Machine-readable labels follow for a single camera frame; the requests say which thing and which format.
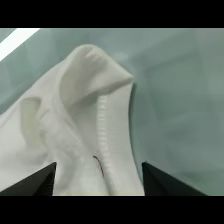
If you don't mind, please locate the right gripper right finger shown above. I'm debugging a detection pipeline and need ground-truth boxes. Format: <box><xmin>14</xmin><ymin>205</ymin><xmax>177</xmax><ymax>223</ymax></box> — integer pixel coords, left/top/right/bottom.
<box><xmin>141</xmin><ymin>161</ymin><xmax>208</xmax><ymax>197</ymax></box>

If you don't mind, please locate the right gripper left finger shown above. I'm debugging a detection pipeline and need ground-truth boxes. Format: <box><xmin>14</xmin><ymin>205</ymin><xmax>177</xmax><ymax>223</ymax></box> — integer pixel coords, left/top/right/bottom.
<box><xmin>0</xmin><ymin>161</ymin><xmax>57</xmax><ymax>197</ymax></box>

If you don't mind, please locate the white T-shirt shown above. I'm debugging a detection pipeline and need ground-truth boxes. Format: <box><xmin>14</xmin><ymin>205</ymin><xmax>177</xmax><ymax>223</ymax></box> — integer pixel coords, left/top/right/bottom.
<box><xmin>0</xmin><ymin>44</ymin><xmax>146</xmax><ymax>197</ymax></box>

